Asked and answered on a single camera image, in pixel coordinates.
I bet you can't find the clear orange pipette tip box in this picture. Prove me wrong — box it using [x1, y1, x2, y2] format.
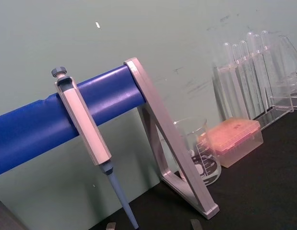
[207, 117, 263, 168]

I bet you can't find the clear glass beaker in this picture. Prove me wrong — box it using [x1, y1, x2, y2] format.
[173, 117, 222, 186]

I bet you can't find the pipette stand with blue bar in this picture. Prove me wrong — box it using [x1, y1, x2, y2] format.
[0, 57, 220, 219]

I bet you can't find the clear acrylic test tube rack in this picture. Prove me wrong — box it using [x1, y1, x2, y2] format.
[212, 62, 297, 131]

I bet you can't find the dark brown panel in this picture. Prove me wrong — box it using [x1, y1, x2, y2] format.
[0, 195, 28, 230]

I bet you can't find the white and grey pipette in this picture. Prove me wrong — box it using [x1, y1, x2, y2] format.
[51, 66, 139, 229]

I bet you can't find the clear conical flask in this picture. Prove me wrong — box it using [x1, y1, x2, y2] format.
[264, 35, 297, 113]

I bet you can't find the black table cloth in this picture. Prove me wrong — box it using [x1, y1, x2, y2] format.
[85, 110, 297, 230]

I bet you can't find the clear test tube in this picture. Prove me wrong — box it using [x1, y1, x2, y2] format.
[238, 40, 258, 119]
[246, 31, 266, 118]
[222, 42, 238, 120]
[231, 44, 249, 119]
[260, 30, 277, 108]
[252, 34, 271, 113]

